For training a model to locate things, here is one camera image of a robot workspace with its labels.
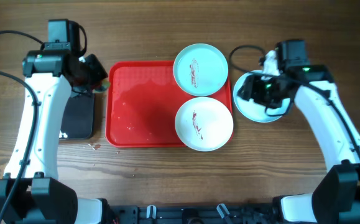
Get white plate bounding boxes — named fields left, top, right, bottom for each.
left=175, top=97, right=234, bottom=152

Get black metal tray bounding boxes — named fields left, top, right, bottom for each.
left=59, top=95, right=95, bottom=140

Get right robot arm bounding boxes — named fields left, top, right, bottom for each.
left=233, top=39, right=360, bottom=223

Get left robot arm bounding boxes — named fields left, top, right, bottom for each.
left=0, top=19, right=116, bottom=223

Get light blue plate top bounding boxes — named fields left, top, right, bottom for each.
left=173, top=43, right=229, bottom=96

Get light blue plate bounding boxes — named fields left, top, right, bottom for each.
left=233, top=73, right=291, bottom=123
left=173, top=43, right=229, bottom=96

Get green yellow sponge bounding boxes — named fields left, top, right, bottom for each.
left=93, top=78, right=111, bottom=93

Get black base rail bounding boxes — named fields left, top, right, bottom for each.
left=111, top=203, right=280, bottom=224

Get red plastic tray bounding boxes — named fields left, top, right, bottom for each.
left=105, top=60, right=233, bottom=148

